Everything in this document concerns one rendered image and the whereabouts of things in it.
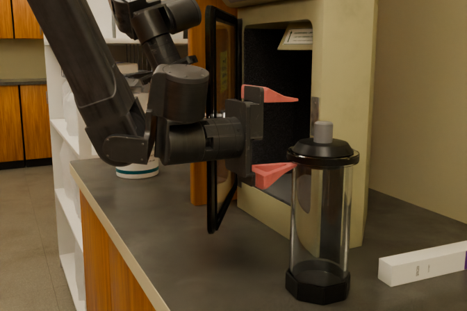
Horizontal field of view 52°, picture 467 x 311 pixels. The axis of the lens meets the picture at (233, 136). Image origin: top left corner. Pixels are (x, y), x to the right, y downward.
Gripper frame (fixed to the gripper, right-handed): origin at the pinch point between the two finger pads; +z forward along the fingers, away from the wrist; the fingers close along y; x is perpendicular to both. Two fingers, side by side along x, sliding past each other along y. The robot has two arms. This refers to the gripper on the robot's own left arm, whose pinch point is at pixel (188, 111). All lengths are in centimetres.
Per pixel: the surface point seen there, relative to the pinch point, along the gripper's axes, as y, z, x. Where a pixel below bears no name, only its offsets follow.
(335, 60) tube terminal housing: -28.4, 2.1, 1.6
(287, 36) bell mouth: -22.1, -5.3, -9.9
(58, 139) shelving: 128, -11, -168
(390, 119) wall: -37, 25, -43
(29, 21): 244, -152, -418
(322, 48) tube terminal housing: -27.0, -0.6, 3.1
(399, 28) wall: -48, 4, -42
